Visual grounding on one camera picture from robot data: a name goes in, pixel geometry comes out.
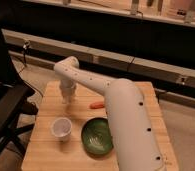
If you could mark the orange carrot toy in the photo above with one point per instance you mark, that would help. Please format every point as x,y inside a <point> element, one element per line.
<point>97,105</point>

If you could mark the green ceramic bowl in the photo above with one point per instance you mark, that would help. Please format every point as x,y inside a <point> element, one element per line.
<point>96,137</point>

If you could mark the wooden table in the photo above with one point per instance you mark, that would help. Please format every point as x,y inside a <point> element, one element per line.
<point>46,153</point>

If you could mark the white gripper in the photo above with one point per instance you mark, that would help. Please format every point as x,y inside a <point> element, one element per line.
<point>67,88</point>

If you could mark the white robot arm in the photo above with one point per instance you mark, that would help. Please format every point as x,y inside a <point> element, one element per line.
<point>133,137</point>

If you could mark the black office chair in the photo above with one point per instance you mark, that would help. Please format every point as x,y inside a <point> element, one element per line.
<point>13,101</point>

